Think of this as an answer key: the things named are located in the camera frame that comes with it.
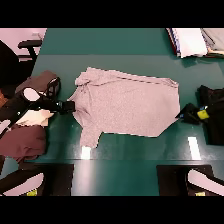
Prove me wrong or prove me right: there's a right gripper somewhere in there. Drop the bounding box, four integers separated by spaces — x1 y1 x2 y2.
175 102 201 126

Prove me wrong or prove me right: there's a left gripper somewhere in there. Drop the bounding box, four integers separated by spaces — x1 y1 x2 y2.
55 100 76 115

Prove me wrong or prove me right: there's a cream garment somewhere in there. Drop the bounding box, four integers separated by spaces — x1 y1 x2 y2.
15 109 55 128

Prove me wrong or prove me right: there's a brown garment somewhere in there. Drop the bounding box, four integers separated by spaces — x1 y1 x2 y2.
14 69 61 98

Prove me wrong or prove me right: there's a maroon garment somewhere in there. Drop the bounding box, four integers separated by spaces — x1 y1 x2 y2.
0 124 48 163

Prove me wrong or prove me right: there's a pale pink shirt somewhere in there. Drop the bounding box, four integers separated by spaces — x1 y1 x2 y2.
67 66 181 150

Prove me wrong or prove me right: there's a black office chair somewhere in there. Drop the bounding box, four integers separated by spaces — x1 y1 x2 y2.
0 38 43 88

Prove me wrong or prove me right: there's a white garment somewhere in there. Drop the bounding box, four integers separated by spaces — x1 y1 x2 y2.
170 27 210 59

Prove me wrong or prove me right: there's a grey garment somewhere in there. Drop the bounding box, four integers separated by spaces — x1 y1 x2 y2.
201 27 224 55

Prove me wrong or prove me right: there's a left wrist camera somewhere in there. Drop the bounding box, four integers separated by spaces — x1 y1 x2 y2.
46 76 63 101

